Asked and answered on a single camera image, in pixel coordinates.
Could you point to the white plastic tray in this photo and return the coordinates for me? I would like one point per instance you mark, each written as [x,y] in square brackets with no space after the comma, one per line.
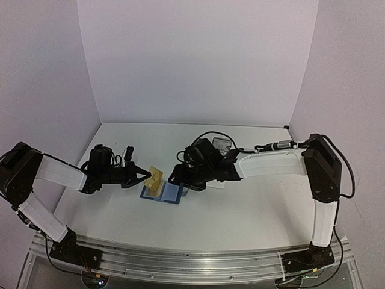
[223,145]

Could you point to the blue card holder wallet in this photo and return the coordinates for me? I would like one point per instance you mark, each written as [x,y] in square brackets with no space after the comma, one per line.
[166,193]

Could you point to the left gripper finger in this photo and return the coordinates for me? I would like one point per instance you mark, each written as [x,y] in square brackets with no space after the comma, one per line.
[134,171]
[133,181]

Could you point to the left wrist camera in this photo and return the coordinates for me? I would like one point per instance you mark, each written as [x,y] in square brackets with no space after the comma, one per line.
[127,156]

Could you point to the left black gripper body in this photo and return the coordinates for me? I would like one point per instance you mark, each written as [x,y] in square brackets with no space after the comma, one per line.
[108,177]

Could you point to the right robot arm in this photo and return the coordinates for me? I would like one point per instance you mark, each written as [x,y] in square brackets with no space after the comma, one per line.
[317,158]

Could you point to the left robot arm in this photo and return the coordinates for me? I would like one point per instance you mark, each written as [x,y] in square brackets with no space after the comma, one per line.
[23,166]

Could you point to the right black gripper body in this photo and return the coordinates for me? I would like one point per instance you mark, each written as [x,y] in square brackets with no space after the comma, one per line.
[197,179]

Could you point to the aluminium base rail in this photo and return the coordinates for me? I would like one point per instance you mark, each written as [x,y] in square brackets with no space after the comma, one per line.
[108,265]

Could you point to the gold credit card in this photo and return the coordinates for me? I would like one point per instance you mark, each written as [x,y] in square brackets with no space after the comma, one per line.
[153,182]

